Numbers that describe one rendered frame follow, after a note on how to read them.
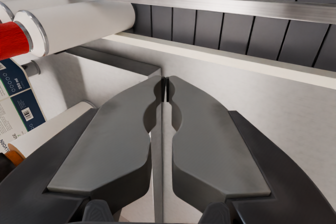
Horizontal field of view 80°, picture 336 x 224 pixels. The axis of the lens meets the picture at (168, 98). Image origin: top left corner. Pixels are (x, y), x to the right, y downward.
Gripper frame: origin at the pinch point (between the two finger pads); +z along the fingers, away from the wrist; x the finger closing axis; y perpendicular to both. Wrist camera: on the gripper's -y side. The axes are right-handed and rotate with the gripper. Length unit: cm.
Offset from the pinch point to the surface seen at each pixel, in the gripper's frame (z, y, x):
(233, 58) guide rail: 12.6, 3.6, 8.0
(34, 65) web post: 43, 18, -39
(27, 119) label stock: 35, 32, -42
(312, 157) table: 12.9, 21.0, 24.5
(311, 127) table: 13.9, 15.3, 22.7
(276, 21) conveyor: 14.0, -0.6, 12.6
